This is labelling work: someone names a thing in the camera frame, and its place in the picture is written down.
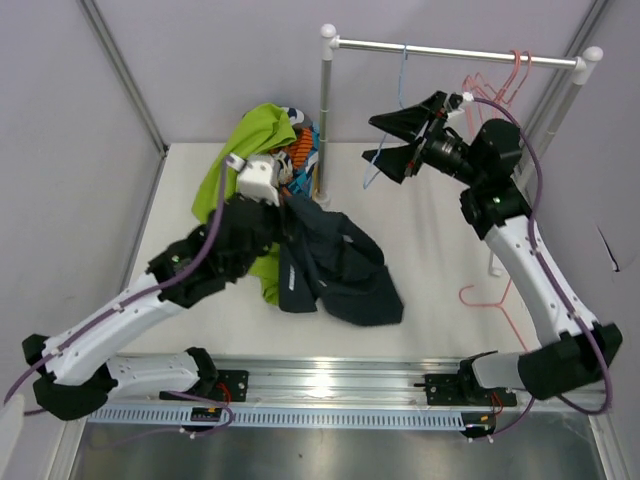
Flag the blue wire hanger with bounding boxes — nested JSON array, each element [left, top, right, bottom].
[[361, 42, 412, 190]]

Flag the pink wire hanger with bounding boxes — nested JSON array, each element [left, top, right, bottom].
[[462, 59, 521, 137], [458, 279, 529, 352], [472, 50, 532, 110]]

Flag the patterned blue orange shorts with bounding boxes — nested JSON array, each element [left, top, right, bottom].
[[273, 107, 319, 198]]

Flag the lime green shorts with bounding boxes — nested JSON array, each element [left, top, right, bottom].
[[191, 103, 296, 306]]

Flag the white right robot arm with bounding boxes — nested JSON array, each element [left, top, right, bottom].
[[362, 91, 622, 404]]

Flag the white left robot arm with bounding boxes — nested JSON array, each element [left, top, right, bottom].
[[23, 128, 405, 421]]

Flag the white metal clothes rack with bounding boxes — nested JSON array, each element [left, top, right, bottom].
[[312, 23, 605, 277]]

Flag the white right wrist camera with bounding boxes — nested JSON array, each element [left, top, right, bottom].
[[443, 92, 475, 119]]

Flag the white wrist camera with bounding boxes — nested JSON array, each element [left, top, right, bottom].
[[443, 92, 475, 119], [236, 154, 280, 207]]

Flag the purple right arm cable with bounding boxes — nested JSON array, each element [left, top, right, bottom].
[[469, 96, 614, 443]]

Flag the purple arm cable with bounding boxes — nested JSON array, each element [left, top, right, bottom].
[[469, 96, 614, 443], [2, 153, 246, 443]]

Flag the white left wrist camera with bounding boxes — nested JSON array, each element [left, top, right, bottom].
[[236, 154, 280, 207]]

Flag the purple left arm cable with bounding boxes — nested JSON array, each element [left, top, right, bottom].
[[2, 153, 246, 443]]

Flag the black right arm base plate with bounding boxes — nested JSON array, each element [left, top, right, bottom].
[[423, 374, 518, 407]]

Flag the aluminium mounting rail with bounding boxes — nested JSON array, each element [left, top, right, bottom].
[[67, 349, 613, 414]]

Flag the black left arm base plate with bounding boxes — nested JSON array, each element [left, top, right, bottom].
[[182, 369, 250, 403]]

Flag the white slotted cable duct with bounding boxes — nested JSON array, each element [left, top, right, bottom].
[[89, 404, 466, 431]]

